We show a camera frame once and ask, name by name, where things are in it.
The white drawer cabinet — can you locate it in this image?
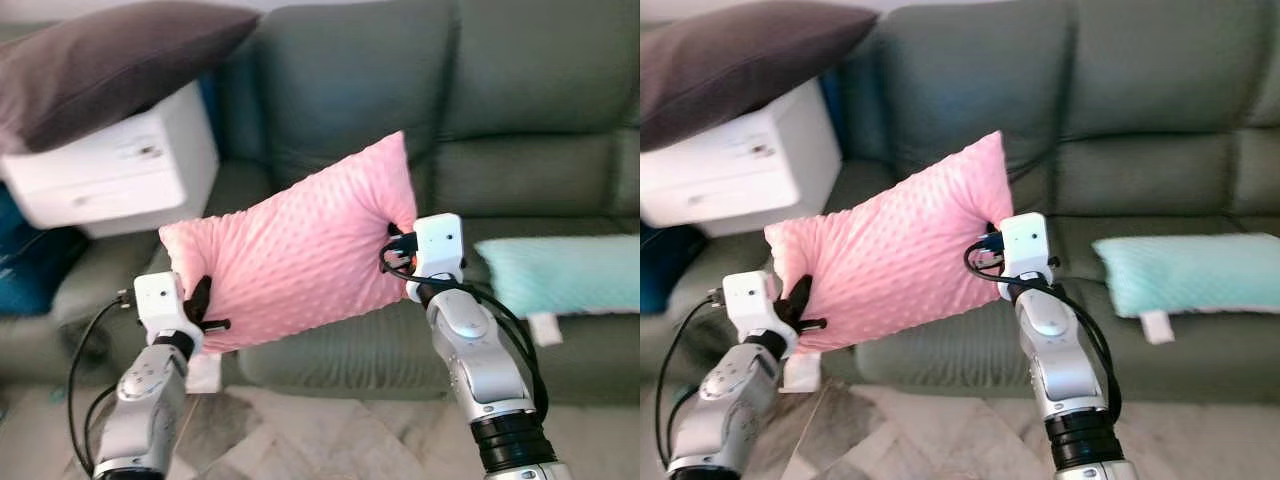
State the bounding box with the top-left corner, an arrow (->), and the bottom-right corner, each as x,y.
0,82 -> 221,240
640,78 -> 844,238

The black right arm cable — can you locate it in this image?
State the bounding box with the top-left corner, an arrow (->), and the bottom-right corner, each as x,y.
963,236 -> 1124,423
378,236 -> 551,423

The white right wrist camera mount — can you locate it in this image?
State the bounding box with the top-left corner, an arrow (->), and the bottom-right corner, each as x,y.
996,211 -> 1057,302
404,213 -> 467,302

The dark grey pillow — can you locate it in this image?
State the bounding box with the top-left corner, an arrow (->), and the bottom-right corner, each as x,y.
640,0 -> 881,153
0,0 -> 263,157

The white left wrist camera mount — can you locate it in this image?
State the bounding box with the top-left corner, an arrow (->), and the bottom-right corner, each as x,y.
721,269 -> 798,357
133,271 -> 206,353

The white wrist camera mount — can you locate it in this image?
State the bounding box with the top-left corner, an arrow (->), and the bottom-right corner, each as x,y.
721,269 -> 798,357
133,271 -> 206,353
404,213 -> 467,302
996,211 -> 1057,302

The green leather sofa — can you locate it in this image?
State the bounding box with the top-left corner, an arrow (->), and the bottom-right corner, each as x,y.
0,0 -> 641,407
640,0 -> 1280,407

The pink dotted pillow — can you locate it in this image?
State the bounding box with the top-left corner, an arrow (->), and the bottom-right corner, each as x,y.
158,130 -> 420,355
764,129 -> 1017,357

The teal dotted pillow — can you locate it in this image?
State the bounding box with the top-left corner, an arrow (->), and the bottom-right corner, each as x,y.
472,234 -> 641,348
1091,232 -> 1280,347

